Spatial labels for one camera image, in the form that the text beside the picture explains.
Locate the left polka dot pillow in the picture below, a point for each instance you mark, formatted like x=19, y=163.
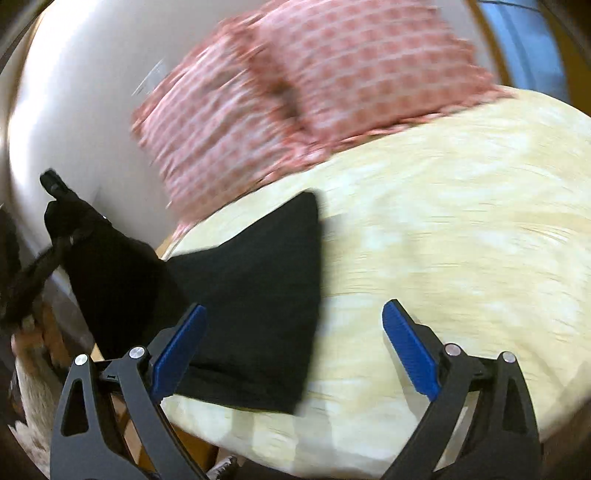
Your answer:
x=214, y=132

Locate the black pants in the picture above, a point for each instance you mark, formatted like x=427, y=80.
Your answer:
x=261, y=291

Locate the white wall switch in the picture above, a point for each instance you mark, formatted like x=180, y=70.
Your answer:
x=152, y=79

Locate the cream patterned bed sheet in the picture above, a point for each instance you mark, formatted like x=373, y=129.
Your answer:
x=479, y=223

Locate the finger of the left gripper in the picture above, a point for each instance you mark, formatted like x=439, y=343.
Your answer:
x=54, y=185

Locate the polka dot pillow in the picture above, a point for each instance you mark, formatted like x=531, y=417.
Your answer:
x=340, y=70
x=214, y=132

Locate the right polka dot pillow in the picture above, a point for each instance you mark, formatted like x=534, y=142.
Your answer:
x=340, y=70

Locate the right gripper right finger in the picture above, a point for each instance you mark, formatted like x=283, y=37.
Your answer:
x=502, y=440

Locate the wooden framed window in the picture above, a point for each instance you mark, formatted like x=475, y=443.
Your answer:
x=537, y=47

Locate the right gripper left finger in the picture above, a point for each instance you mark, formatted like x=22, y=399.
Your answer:
x=86, y=442

